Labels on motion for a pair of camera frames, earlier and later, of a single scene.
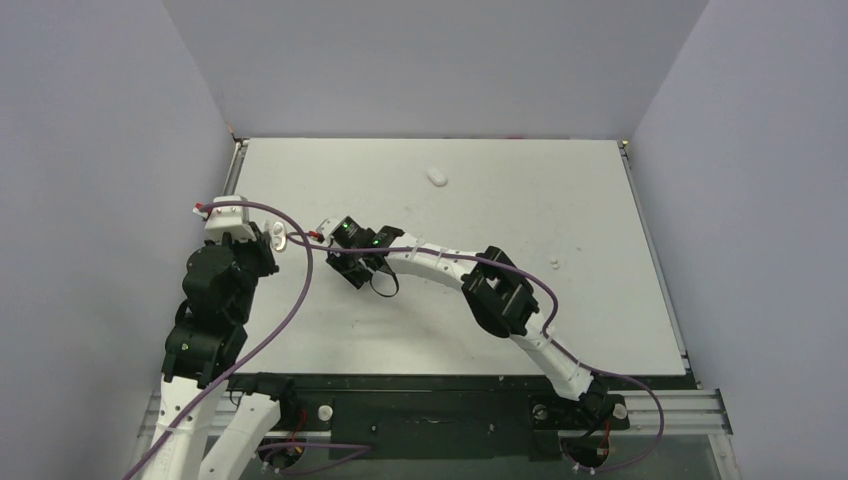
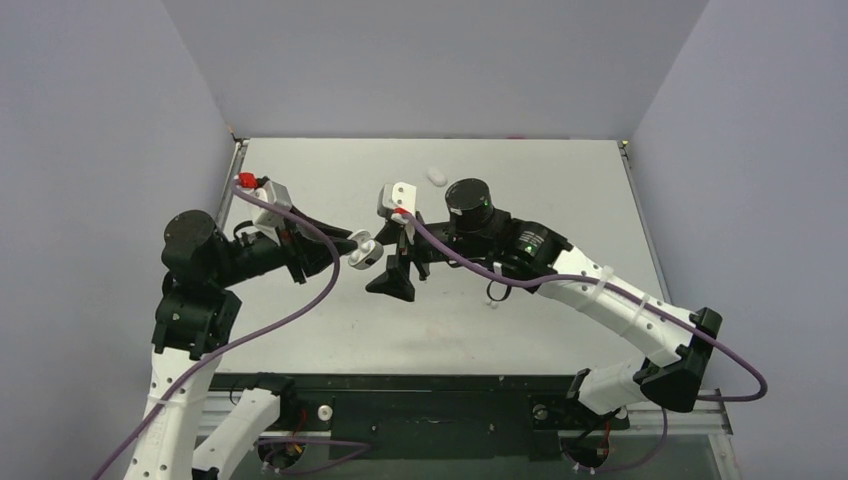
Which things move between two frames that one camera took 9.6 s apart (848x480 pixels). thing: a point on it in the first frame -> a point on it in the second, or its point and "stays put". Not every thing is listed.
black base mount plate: x=435 y=417 stays put
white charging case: x=438 y=177 stays put
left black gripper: x=260 y=246 -> x=303 y=247
